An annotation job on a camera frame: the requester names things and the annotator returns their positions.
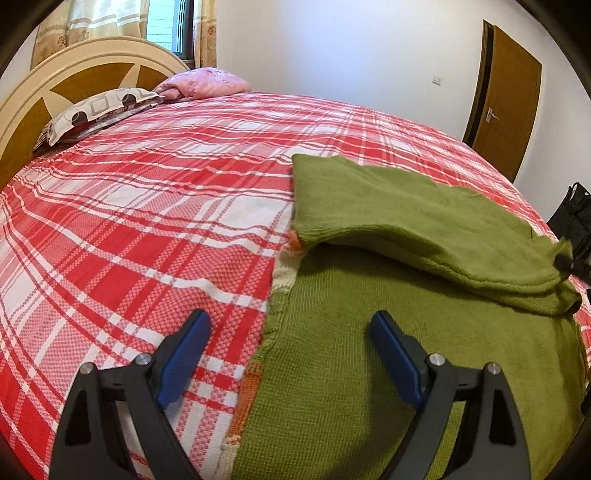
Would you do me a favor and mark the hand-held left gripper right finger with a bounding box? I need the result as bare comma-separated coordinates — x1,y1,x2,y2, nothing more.
369,310,532,480

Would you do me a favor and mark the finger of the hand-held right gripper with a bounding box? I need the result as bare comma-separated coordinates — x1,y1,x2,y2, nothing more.
555,239,591,283

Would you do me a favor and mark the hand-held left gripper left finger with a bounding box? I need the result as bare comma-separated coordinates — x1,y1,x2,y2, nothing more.
48,309,213,480

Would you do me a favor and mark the green knitted sweater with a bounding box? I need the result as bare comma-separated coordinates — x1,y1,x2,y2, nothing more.
222,154,583,480

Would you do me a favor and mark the large black bag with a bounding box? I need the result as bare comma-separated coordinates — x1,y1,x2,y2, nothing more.
547,182,591,241

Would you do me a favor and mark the red plaid bed sheet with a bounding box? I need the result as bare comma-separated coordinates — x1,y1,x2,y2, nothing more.
0,91,591,480

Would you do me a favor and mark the brown wooden door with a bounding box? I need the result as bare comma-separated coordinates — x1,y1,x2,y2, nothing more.
463,19,542,182

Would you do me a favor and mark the patterned grey pillow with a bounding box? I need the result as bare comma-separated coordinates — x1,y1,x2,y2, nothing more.
33,87,165,151

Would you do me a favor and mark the pink pillow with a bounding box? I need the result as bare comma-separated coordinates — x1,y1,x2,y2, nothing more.
154,67,252,103

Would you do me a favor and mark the cream and brown headboard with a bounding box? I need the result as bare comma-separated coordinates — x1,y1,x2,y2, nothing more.
0,36,192,190

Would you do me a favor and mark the beige floral curtain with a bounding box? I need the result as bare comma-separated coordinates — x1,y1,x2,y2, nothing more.
34,0,151,72
194,0,218,70

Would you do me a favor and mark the window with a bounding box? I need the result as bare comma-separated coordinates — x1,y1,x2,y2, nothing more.
147,0,195,61

